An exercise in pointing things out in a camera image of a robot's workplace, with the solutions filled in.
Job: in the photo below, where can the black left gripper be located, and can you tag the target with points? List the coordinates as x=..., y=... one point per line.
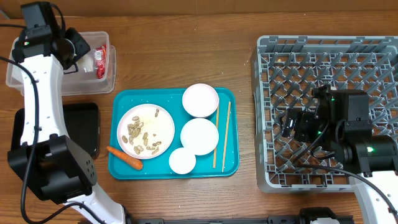
x=72, y=33

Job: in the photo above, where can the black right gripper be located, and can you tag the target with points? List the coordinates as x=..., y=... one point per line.
x=303, y=121

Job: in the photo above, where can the white bowl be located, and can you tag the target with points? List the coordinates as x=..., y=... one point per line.
x=200, y=136

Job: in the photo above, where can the white cup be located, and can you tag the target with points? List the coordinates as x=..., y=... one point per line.
x=182, y=161

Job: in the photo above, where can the white paper tissue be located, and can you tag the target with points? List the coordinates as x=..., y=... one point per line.
x=86, y=63

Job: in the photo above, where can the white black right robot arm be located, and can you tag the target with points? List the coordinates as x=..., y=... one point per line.
x=341, y=126

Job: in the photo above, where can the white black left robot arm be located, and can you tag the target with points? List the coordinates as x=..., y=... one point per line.
x=49, y=163

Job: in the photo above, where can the clear plastic waste bin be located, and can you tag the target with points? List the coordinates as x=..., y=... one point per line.
x=93, y=84

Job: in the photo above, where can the grey dishwasher rack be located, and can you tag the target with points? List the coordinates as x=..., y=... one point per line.
x=284, y=71

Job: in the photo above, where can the red snack wrapper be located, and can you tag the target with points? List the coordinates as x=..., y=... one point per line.
x=100, y=60

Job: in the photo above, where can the black plastic tray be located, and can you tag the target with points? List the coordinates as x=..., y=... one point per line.
x=82, y=122

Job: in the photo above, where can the right wooden chopstick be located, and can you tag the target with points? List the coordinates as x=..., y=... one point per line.
x=226, y=135

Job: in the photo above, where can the pink plate with rice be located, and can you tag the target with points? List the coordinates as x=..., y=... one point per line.
x=145, y=131

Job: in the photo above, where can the teal serving tray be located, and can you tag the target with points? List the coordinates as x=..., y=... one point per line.
x=170, y=99

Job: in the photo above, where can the orange carrot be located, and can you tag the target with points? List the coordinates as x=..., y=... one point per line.
x=131, y=161

